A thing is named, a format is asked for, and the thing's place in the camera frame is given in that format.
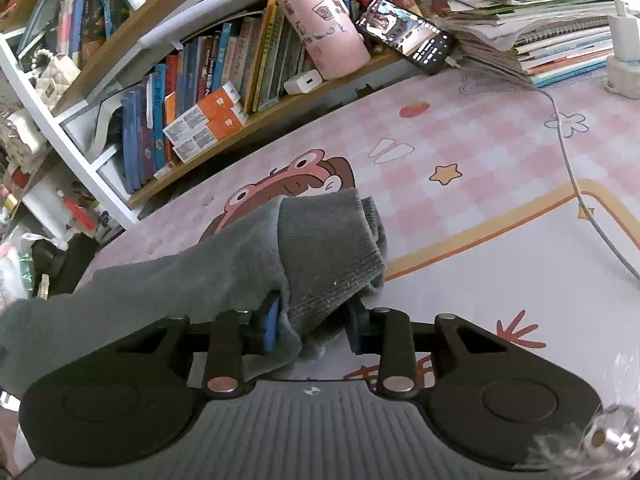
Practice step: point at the lower orange white box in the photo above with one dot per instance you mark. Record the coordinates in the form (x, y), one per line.
(193, 132)

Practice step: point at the white quilted handbag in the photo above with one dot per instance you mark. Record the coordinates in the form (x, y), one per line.
(57, 76)

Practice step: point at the white charger adapter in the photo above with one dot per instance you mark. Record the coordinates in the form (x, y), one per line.
(303, 83)

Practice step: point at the grey knit sweater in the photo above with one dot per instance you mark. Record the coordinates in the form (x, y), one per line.
(316, 252)

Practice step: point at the stack of notebooks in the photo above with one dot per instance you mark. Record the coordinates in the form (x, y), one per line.
(539, 42)

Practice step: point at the white wooden bookshelf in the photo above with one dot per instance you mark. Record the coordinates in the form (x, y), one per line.
(121, 62)

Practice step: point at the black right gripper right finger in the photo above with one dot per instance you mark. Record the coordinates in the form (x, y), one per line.
(387, 333)

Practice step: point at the red tassel ornament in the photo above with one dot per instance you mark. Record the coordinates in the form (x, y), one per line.
(84, 217)

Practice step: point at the upper orange white box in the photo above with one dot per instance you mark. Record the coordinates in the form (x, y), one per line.
(224, 97)

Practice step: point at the pink cartoon cup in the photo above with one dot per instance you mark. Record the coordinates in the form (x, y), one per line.
(329, 36)

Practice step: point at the black smartphone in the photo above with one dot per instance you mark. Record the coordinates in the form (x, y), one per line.
(410, 35)

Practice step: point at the pink cartoon table mat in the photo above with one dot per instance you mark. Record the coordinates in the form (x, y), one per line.
(516, 210)

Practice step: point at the white power plug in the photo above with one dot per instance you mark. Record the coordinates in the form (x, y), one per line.
(623, 65)

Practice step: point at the orange white box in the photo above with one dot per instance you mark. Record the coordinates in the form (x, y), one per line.
(193, 132)
(224, 97)

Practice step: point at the row of books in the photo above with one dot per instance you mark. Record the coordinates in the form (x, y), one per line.
(216, 41)

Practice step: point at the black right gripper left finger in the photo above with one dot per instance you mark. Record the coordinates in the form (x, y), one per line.
(233, 335)

